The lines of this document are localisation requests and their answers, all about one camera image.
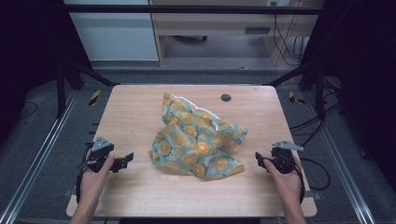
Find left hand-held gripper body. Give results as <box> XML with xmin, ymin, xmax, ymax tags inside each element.
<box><xmin>84</xmin><ymin>135</ymin><xmax>115</xmax><ymax>174</ymax></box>

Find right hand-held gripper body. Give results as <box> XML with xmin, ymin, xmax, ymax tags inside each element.
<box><xmin>263</xmin><ymin>140</ymin><xmax>304</xmax><ymax>175</ymax></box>

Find teal cloth with orange print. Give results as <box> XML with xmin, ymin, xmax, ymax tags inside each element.
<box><xmin>148</xmin><ymin>91</ymin><xmax>249</xmax><ymax>181</ymax></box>

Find person's right hand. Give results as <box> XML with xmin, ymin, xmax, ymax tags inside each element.
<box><xmin>262</xmin><ymin>155</ymin><xmax>304</xmax><ymax>205</ymax></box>

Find person's left hand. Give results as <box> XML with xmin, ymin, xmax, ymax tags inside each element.
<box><xmin>79</xmin><ymin>149</ymin><xmax>116</xmax><ymax>204</ymax></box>

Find yellow black floor tape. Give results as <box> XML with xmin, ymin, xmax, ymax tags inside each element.
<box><xmin>288</xmin><ymin>91</ymin><xmax>306</xmax><ymax>105</ymax></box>
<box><xmin>89</xmin><ymin>89</ymin><xmax>103</xmax><ymax>106</ymax></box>

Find dark curtain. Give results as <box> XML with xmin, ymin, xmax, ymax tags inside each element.
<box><xmin>0</xmin><ymin>0</ymin><xmax>94</xmax><ymax>147</ymax></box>
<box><xmin>300</xmin><ymin>0</ymin><xmax>396</xmax><ymax>190</ymax></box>

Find white cabinet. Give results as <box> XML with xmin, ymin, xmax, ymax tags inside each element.
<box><xmin>63</xmin><ymin>0</ymin><xmax>160</xmax><ymax>62</ymax></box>

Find light wooden desk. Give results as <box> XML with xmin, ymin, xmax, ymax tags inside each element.
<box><xmin>148</xmin><ymin>0</ymin><xmax>325</xmax><ymax>67</ymax></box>

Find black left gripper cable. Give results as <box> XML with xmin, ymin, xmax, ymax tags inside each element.
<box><xmin>75</xmin><ymin>141</ymin><xmax>95</xmax><ymax>204</ymax></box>

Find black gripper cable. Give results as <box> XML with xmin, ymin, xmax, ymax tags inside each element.
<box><xmin>291</xmin><ymin>152</ymin><xmax>332</xmax><ymax>205</ymax></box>
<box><xmin>75</xmin><ymin>141</ymin><xmax>95</xmax><ymax>204</ymax></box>

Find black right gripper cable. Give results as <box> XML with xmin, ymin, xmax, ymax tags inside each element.
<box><xmin>291</xmin><ymin>152</ymin><xmax>332</xmax><ymax>205</ymax></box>

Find bundle of black floor cables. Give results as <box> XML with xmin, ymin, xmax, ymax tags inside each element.
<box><xmin>289</xmin><ymin>76</ymin><xmax>343</xmax><ymax>147</ymax></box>

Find aluminium floor rail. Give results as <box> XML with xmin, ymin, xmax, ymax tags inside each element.
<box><xmin>302</xmin><ymin>91</ymin><xmax>377</xmax><ymax>224</ymax></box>
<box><xmin>0</xmin><ymin>89</ymin><xmax>79</xmax><ymax>224</ymax></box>

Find black metal frame stand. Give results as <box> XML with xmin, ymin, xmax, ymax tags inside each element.
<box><xmin>55</xmin><ymin>59</ymin><xmax>121</xmax><ymax>119</ymax></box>
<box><xmin>263</xmin><ymin>59</ymin><xmax>327</xmax><ymax>121</ymax></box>

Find thin black floor cable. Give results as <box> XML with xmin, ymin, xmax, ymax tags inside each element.
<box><xmin>18</xmin><ymin>100</ymin><xmax>39</xmax><ymax>121</ymax></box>

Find black hanging desk cables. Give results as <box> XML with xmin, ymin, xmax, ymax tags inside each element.
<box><xmin>271</xmin><ymin>1</ymin><xmax>308</xmax><ymax>67</ymax></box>

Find black horizontal frame bar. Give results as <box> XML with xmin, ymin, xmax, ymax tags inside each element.
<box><xmin>61</xmin><ymin>4</ymin><xmax>323</xmax><ymax>16</ymax></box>

